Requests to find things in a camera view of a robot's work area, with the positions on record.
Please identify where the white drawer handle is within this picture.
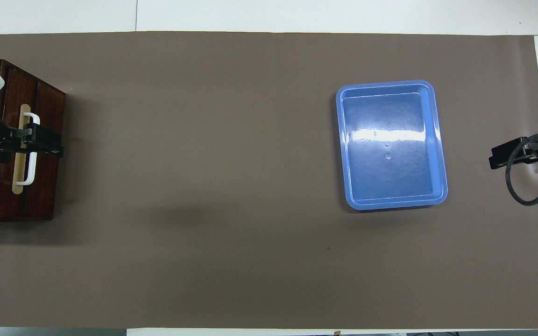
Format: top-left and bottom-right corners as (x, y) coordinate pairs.
(16, 112), (41, 186)

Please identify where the wooden drawer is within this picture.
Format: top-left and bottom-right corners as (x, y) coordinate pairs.
(0, 63), (67, 222)

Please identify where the blue plastic tray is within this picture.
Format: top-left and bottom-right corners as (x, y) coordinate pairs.
(336, 80), (449, 211)

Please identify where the brown table mat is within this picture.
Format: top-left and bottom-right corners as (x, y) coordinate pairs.
(0, 31), (538, 329)

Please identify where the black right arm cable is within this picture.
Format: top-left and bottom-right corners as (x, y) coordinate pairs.
(505, 131), (538, 206)

